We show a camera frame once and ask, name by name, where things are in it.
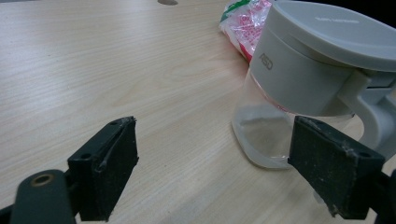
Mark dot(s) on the red white green plastic bag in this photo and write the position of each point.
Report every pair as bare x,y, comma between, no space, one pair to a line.
246,28

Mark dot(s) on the clear jar with grey lid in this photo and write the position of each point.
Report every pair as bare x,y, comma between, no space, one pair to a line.
295,77

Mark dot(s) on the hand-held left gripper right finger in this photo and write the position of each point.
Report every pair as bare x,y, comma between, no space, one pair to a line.
336,168

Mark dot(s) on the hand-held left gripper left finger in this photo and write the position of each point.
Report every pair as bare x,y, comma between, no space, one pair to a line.
102,168

